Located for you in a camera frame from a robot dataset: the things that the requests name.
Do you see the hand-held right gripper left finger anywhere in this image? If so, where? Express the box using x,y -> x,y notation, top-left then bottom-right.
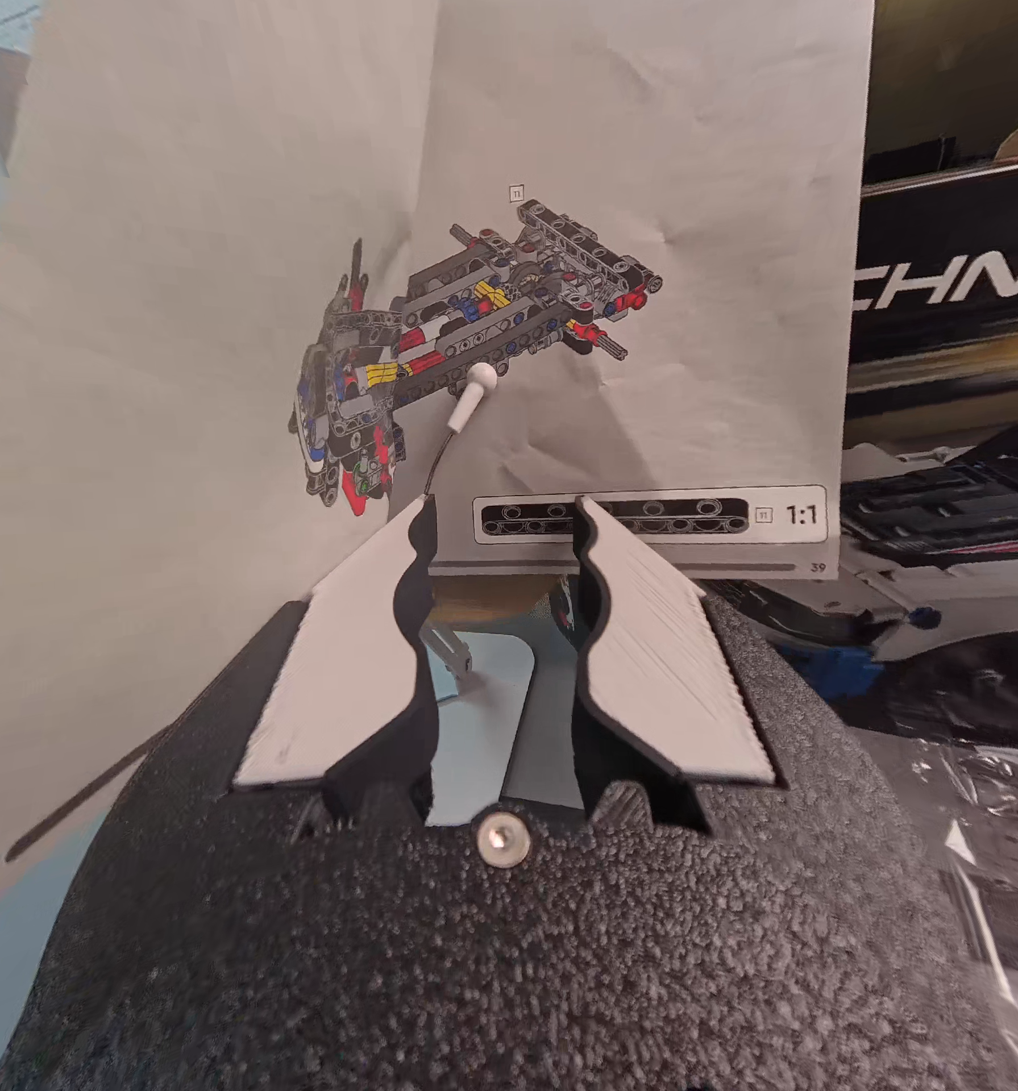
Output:
234,494 -> 439,823

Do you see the white-tipped wire page holder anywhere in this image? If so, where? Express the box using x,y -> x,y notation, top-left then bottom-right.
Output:
422,362 -> 498,504

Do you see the clear plastic bag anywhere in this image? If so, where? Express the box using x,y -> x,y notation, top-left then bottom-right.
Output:
850,733 -> 1018,1091

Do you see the toy building instruction booklet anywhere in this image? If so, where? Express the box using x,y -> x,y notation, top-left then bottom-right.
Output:
0,0 -> 876,930

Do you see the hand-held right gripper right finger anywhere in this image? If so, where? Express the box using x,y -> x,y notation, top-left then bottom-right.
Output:
574,496 -> 778,834

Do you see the black strap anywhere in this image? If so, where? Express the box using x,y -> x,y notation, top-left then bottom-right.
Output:
6,737 -> 156,864

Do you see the black printed toy box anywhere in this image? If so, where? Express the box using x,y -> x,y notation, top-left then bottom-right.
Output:
844,145 -> 1018,427

